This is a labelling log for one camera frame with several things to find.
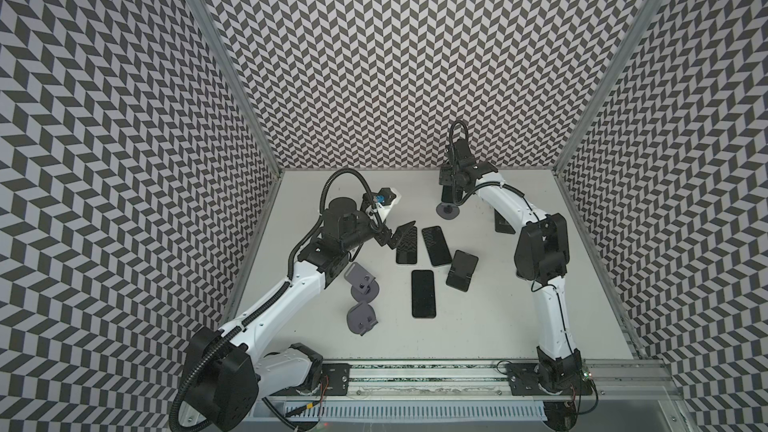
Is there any aluminium corner post left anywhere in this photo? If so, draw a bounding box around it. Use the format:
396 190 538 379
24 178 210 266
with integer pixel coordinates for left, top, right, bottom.
185 0 282 175

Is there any dark phone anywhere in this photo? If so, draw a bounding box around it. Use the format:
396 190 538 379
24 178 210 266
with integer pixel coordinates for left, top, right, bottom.
422 226 452 267

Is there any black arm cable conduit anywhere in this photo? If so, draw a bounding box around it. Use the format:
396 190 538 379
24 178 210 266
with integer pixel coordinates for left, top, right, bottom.
446 119 541 223
167 167 379 432

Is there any round grey stand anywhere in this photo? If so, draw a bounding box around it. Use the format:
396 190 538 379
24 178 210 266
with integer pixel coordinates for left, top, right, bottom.
344 262 380 303
436 203 460 220
346 302 378 336

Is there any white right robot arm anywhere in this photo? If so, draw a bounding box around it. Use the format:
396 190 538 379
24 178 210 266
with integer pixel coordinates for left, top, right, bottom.
439 138 592 395

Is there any green-edged phone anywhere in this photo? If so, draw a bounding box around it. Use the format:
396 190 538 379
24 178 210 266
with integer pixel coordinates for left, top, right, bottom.
441 185 464 205

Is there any black block stand far right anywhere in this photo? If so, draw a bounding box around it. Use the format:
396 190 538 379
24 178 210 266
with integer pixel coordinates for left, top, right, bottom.
494 210 516 235

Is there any aluminium corner post right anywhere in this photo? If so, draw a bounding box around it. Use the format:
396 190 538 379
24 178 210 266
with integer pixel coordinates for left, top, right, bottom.
552 0 664 176

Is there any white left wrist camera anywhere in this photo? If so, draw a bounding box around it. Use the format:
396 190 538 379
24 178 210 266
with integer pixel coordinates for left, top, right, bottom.
368 187 401 222

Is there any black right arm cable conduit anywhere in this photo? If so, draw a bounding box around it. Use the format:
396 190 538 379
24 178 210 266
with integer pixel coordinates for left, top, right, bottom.
446 119 541 223

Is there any aluminium corner post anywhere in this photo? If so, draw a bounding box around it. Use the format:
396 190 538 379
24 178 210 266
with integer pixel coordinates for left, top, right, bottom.
552 0 664 176
185 0 282 175

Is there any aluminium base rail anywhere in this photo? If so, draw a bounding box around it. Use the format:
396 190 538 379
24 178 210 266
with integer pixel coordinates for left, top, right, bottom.
320 359 682 401

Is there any white slotted cable duct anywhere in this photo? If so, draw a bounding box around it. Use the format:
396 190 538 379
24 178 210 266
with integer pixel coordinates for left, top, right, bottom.
292 401 547 423

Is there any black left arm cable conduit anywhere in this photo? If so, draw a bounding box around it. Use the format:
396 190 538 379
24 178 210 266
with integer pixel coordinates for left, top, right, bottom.
167 167 379 432

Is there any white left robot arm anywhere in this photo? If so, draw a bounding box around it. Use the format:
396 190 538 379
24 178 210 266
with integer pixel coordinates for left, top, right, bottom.
168 187 413 431

